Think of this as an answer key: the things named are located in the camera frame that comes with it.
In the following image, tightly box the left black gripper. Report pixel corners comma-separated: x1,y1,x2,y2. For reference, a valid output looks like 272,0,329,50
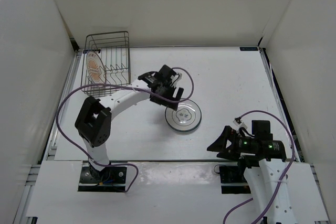
150,83,184,111

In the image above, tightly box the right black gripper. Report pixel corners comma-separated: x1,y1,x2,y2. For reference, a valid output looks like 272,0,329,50
207,125,257,161

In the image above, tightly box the metal wire dish rack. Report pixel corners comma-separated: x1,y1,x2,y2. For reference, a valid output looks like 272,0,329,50
81,31,131,98

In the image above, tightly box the white plate orange pattern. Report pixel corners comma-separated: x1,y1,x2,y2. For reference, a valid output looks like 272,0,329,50
86,51,107,84

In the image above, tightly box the white plate green flower pattern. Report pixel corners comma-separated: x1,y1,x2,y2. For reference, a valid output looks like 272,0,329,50
166,120,202,133

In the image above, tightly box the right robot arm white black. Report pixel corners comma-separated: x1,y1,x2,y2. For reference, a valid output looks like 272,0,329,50
207,120,298,223

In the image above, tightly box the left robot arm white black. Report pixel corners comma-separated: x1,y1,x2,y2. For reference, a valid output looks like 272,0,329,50
75,65,184,182

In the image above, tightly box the white foam front board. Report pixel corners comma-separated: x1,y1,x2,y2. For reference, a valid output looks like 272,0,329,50
25,160,331,224

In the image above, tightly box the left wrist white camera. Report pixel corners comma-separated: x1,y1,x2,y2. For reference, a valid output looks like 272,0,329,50
172,72,182,82

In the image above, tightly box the wrist white camera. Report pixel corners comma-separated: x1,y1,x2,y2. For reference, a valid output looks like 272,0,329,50
233,116,248,130
172,72,182,82

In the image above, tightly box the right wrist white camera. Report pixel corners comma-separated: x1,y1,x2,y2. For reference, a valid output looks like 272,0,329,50
233,116,248,130

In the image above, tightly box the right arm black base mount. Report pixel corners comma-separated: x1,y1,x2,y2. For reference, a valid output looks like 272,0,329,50
213,164,251,195

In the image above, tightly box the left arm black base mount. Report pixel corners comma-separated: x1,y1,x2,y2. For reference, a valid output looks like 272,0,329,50
78,164,127,193

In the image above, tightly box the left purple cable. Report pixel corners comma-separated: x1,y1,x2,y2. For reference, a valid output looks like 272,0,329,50
56,67,195,193

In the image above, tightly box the aluminium front rail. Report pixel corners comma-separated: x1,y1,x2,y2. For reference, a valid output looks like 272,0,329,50
41,157,300,163

